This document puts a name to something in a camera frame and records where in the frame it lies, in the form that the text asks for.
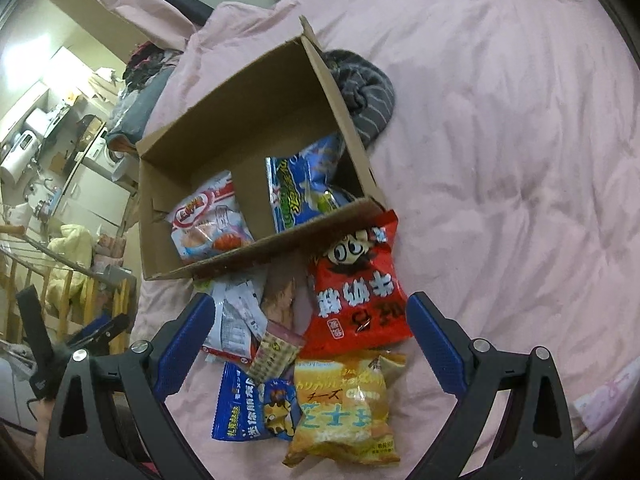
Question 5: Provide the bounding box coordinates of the yellow cloth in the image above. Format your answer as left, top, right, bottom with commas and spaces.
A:
46, 222, 97, 307

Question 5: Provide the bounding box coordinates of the small beige packet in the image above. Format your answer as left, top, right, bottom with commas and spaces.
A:
247, 324, 306, 386

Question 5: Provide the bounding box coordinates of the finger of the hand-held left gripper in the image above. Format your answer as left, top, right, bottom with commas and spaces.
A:
16, 285, 57, 361
64, 312, 129, 352

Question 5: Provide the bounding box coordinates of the white cabinet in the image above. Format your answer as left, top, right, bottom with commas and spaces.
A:
54, 160, 137, 233

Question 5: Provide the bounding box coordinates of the blue green snack packet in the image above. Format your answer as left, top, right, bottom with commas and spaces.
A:
265, 132, 363, 233

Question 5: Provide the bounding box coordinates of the white washing machine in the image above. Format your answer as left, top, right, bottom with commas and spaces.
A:
82, 127, 132, 182

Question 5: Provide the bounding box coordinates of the white pink snack packet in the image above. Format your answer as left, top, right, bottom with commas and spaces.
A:
201, 272, 268, 363

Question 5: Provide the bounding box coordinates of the pink printed cloth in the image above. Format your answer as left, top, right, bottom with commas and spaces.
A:
574, 359, 637, 453

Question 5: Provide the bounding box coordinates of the red white shrimp snack packet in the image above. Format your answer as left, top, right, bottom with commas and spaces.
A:
167, 170, 256, 262

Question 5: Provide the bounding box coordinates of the pink blanket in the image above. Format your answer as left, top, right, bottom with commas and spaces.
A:
70, 0, 640, 480

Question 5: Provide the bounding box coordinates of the red cartoon face snack packet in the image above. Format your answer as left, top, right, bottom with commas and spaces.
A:
305, 210, 412, 361

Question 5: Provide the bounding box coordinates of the yellow snack packet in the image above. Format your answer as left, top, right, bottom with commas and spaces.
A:
282, 350, 407, 467

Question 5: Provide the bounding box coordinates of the cardboard box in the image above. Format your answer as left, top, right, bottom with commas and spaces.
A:
135, 15, 388, 281

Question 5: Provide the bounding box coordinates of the pile of clothes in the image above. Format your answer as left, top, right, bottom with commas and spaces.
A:
122, 42, 182, 92

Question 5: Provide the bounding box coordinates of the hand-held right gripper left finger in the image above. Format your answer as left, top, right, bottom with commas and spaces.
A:
44, 291, 216, 480

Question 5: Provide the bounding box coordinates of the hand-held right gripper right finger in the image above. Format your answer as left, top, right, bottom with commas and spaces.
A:
406, 291, 576, 480

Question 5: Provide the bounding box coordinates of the brown snack packet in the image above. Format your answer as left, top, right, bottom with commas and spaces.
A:
260, 267, 302, 333

